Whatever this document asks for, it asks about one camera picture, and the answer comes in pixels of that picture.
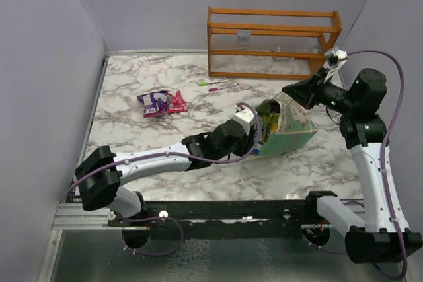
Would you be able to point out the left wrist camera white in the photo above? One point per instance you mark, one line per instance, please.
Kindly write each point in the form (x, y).
(245, 117)

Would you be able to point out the orange wooden rack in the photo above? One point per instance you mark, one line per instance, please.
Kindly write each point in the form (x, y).
(284, 45)

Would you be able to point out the green yellow snack packet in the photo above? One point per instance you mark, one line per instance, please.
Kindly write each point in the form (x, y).
(270, 124)

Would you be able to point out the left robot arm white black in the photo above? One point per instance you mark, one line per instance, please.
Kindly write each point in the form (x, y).
(101, 177)

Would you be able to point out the red snack packet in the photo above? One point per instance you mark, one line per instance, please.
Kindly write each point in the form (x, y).
(176, 103)

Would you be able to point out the green paper bag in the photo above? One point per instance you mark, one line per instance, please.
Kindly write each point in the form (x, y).
(295, 127)

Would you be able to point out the green capped marker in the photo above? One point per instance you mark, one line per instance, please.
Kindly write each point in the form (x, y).
(204, 83)

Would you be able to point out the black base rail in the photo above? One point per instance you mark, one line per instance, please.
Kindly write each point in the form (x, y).
(214, 220)

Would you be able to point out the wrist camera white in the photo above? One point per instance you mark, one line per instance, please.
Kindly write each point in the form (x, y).
(335, 59)
(245, 117)

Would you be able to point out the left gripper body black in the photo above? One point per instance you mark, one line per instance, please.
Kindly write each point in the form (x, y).
(242, 147)

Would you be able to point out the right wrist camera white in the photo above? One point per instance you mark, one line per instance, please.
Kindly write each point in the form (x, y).
(335, 59)

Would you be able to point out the purple snack packet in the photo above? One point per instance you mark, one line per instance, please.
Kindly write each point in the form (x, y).
(154, 103)

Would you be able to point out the aluminium frame rail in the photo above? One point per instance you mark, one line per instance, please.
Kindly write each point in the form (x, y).
(72, 216)

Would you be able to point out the small clear plastic cup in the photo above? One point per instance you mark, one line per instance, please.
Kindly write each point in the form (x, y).
(243, 36)

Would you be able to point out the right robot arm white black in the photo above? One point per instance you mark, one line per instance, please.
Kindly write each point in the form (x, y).
(384, 235)

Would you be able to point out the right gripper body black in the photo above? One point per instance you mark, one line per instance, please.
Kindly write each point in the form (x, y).
(330, 94)

